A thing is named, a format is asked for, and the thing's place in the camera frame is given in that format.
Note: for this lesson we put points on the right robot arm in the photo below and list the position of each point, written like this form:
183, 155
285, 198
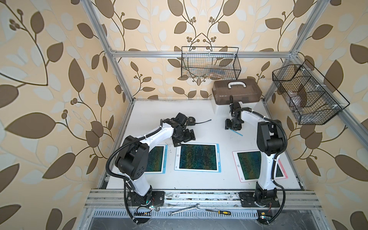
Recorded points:
271, 141

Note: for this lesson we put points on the black yellow tape measure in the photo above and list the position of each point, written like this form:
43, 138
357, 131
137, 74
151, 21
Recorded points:
192, 121

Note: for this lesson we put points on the brown lid storage box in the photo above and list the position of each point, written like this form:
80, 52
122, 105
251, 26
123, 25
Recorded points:
246, 91

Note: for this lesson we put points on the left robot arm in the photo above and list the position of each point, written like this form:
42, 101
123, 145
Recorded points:
130, 160

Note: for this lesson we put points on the black wire basket right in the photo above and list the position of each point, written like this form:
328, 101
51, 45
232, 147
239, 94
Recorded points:
312, 98

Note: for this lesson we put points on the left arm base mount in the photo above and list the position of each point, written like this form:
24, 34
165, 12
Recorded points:
152, 198

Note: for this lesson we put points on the pink writing tablet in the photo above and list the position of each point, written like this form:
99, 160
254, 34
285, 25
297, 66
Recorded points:
248, 165

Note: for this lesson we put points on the black wire basket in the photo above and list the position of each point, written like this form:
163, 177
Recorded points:
215, 63
312, 98

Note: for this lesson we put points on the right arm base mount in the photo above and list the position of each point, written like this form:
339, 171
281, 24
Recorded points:
250, 199

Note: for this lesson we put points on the yellow black screwdriver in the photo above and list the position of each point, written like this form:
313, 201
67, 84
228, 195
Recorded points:
220, 212

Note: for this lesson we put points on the blue writing tablet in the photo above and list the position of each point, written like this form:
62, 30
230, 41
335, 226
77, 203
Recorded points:
198, 157
157, 160

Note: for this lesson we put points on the black wire basket back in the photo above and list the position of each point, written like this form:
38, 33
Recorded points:
215, 63

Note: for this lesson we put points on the silver wrench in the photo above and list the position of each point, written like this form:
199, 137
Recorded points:
195, 207

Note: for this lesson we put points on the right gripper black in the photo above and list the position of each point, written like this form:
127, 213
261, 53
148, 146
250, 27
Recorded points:
227, 126

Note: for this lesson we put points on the aluminium frame rail front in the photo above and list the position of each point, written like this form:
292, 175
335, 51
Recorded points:
223, 199

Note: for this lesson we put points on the blue stylus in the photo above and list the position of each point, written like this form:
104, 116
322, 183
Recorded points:
236, 132

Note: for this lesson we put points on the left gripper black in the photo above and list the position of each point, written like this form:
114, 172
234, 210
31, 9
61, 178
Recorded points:
188, 137

